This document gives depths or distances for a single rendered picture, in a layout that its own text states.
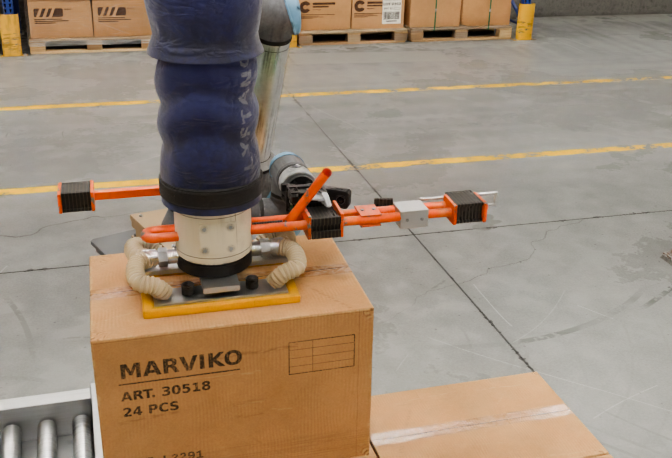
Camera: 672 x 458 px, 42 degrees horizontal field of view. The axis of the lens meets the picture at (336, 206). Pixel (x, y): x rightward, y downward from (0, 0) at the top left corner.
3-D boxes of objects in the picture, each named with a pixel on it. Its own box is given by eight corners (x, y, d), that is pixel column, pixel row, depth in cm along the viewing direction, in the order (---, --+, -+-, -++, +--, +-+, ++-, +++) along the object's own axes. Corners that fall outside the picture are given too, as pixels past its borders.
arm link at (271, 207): (255, 227, 240) (259, 185, 236) (296, 226, 244) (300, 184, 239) (262, 241, 232) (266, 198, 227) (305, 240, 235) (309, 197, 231)
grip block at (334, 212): (308, 241, 200) (308, 218, 197) (299, 224, 208) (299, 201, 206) (344, 238, 202) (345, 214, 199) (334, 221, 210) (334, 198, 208)
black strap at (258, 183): (163, 214, 182) (161, 196, 180) (156, 174, 202) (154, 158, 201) (271, 205, 187) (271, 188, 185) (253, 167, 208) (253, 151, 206)
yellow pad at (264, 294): (143, 320, 186) (141, 299, 184) (141, 297, 195) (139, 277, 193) (301, 303, 194) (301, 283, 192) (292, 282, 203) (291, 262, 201)
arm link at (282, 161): (299, 183, 240) (302, 148, 236) (311, 200, 229) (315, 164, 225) (265, 183, 237) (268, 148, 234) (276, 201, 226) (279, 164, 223)
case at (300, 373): (107, 498, 194) (90, 341, 178) (104, 393, 230) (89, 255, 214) (369, 455, 208) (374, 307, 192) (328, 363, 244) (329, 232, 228)
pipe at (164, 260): (141, 300, 187) (139, 276, 184) (136, 250, 209) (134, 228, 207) (299, 284, 195) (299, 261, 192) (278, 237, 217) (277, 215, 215)
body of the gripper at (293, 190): (291, 222, 211) (280, 203, 222) (326, 219, 213) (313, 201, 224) (291, 192, 208) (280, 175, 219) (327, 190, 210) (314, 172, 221)
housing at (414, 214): (400, 230, 206) (401, 212, 204) (391, 218, 212) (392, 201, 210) (428, 227, 208) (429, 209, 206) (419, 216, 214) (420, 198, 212)
